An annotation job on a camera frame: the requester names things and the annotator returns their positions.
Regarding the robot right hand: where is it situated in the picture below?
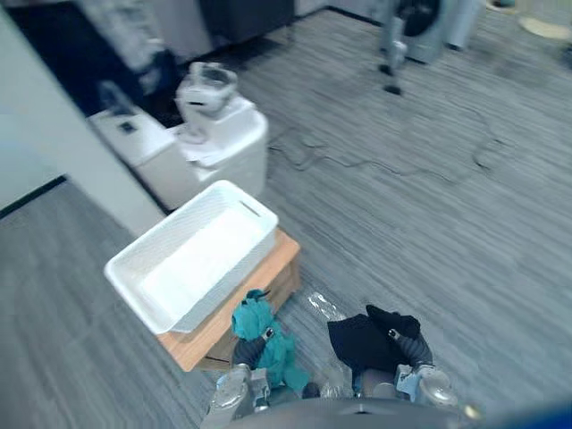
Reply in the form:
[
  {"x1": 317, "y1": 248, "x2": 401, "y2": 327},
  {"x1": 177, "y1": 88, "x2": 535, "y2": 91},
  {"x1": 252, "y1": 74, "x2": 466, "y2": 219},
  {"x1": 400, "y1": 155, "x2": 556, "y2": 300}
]
[{"x1": 387, "y1": 328, "x2": 433, "y2": 367}]

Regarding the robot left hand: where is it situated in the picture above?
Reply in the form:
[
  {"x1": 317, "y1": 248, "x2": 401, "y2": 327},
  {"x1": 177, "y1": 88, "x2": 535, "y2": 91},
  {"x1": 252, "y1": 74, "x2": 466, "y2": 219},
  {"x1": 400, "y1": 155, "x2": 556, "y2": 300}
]
[{"x1": 231, "y1": 327, "x2": 276, "y2": 371}]

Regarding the wooden box stool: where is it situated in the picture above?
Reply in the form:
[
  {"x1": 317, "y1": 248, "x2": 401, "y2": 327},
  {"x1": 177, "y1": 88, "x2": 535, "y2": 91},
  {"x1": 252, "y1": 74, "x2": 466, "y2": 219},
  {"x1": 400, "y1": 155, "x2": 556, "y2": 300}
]
[{"x1": 156, "y1": 227, "x2": 302, "y2": 374}]

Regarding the teal cloth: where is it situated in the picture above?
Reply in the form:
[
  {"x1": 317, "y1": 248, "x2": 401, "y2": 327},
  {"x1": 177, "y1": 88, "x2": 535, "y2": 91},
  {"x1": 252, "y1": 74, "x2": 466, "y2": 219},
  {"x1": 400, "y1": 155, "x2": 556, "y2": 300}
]
[{"x1": 231, "y1": 289, "x2": 310, "y2": 395}]

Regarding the white rounded cabinet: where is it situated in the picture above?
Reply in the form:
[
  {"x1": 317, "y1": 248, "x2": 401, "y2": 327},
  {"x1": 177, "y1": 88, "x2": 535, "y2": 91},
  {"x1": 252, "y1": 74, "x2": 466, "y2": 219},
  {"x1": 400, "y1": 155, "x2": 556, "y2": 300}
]
[{"x1": 173, "y1": 96, "x2": 270, "y2": 211}]

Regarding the round beige mat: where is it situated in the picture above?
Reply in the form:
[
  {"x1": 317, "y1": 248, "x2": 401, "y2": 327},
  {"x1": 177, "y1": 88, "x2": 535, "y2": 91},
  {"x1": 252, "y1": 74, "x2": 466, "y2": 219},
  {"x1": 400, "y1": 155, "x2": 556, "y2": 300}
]
[{"x1": 517, "y1": 15, "x2": 572, "y2": 40}]

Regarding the white low cabinet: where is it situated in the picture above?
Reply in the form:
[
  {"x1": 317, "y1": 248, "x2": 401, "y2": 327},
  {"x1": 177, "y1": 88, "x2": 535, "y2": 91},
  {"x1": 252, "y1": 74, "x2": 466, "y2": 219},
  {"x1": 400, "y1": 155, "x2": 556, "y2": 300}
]
[{"x1": 88, "y1": 108, "x2": 198, "y2": 212}]

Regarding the white paper sheet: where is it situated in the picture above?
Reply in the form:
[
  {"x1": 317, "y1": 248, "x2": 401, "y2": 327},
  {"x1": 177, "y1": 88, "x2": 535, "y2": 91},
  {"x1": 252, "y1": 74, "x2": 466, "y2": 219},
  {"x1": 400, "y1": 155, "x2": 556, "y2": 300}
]
[{"x1": 181, "y1": 141, "x2": 227, "y2": 169}]

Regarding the clear plastic wrap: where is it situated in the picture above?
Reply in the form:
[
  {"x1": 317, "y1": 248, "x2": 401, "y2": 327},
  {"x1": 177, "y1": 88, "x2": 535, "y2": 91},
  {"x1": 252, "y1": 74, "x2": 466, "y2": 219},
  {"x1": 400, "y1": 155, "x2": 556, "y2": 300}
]
[{"x1": 306, "y1": 290, "x2": 343, "y2": 321}]

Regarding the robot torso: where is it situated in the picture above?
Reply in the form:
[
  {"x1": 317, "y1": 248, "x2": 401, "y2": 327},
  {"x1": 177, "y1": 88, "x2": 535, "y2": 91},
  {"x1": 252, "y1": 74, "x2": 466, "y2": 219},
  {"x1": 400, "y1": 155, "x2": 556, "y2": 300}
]
[{"x1": 221, "y1": 396, "x2": 486, "y2": 429}]

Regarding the black cloth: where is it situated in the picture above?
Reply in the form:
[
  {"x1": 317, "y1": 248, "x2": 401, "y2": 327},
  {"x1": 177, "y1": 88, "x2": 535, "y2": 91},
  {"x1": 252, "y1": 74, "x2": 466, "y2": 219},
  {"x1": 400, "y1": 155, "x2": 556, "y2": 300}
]
[{"x1": 326, "y1": 304, "x2": 422, "y2": 375}]

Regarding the dark grey sofa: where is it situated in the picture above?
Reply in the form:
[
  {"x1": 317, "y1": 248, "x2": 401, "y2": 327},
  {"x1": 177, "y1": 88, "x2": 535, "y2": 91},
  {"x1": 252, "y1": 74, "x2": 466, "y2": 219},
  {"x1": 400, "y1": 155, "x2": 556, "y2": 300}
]
[{"x1": 198, "y1": 0, "x2": 297, "y2": 46}]

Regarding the white waste bin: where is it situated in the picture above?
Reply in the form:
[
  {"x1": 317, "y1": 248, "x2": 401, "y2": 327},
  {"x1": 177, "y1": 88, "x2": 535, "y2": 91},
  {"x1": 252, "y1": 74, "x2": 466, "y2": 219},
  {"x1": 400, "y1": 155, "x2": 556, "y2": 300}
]
[{"x1": 445, "y1": 0, "x2": 487, "y2": 51}]

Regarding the white countertop appliance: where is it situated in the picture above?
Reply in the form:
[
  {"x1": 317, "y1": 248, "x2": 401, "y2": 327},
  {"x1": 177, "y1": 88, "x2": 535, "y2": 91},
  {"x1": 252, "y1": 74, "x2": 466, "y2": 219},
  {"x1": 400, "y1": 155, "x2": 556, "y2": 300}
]
[{"x1": 175, "y1": 61, "x2": 239, "y2": 145}]

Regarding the black floor cable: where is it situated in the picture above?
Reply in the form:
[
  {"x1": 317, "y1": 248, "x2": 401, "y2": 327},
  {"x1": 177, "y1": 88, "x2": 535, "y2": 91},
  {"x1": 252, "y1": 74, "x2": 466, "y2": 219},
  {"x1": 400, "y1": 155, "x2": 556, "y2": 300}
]
[{"x1": 266, "y1": 105, "x2": 509, "y2": 185}]

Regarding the white plastic laundry basket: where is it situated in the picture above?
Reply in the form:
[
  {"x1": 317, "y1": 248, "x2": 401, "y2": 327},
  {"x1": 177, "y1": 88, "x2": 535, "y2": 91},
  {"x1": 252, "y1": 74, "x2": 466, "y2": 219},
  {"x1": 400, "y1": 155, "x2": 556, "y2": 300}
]
[{"x1": 104, "y1": 179, "x2": 280, "y2": 336}]

